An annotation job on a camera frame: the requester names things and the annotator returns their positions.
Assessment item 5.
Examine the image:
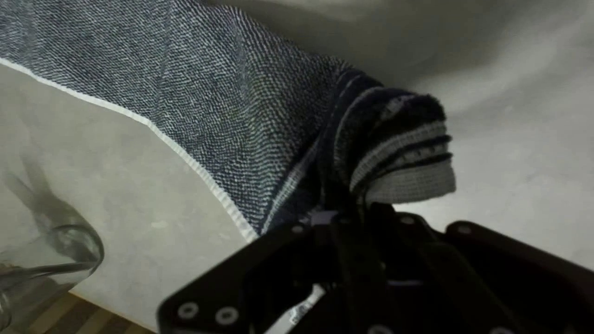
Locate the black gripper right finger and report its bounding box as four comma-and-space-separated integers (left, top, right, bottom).
360, 201, 594, 334

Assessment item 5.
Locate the clear drinking glass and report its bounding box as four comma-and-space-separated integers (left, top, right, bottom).
0, 161, 106, 334

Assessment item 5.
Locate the blue striped towel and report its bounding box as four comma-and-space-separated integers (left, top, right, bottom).
0, 0, 458, 244

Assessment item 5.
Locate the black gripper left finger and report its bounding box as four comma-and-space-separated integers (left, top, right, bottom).
156, 207, 373, 334

